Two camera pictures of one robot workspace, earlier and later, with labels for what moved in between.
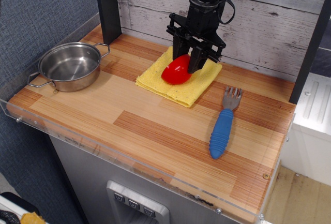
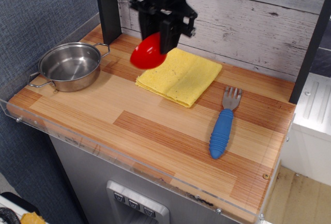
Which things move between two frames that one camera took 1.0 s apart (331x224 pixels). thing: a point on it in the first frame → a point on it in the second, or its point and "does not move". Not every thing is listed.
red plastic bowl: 177,72 → 147,54
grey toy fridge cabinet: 106,191 does not move
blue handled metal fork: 223,125 does not move
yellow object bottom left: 32,218 does not move
